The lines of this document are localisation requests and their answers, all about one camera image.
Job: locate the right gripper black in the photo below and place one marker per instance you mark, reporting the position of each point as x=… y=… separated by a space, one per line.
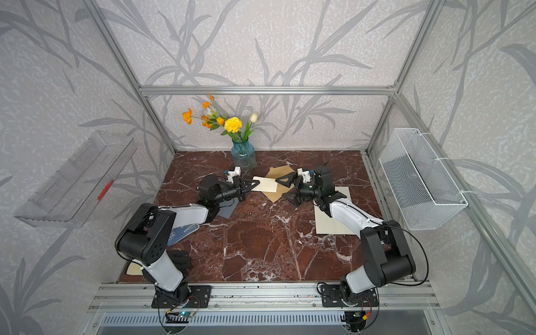
x=296 y=201

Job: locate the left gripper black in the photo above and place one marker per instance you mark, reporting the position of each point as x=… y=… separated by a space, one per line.
x=241 y=185

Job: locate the cream letter paper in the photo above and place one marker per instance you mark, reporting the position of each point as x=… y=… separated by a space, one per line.
x=267 y=185

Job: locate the brown kraft envelope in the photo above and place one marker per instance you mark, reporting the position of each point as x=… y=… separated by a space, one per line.
x=276 y=172

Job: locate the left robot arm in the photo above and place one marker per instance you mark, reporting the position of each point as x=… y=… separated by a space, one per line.
x=145 y=237

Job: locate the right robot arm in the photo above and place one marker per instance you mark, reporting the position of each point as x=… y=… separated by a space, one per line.
x=386 y=253

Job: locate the blue glass vase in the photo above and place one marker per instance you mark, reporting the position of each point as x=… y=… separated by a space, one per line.
x=243 y=154

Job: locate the cream paper sheet right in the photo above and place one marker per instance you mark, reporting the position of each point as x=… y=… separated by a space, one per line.
x=325 y=225

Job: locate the yellow orange flower bouquet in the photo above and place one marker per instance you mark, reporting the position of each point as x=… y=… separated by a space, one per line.
x=214 y=119

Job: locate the blue dotted work glove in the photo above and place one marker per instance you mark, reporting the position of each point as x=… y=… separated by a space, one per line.
x=180 y=233

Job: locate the black glove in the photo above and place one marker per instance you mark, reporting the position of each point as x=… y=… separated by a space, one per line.
x=181 y=260

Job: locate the left green circuit board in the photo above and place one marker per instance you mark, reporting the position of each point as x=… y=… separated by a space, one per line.
x=179 y=317

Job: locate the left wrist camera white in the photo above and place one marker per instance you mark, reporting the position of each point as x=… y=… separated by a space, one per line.
x=231 y=174

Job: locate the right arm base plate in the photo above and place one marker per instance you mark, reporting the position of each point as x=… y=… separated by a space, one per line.
x=336 y=295

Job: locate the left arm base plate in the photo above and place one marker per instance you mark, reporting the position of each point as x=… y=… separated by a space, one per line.
x=195 y=296

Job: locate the white wire mesh basket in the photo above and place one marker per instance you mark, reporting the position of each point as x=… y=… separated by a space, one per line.
x=425 y=192

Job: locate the clear plastic wall tray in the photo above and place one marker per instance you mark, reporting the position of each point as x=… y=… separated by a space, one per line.
x=70 y=196

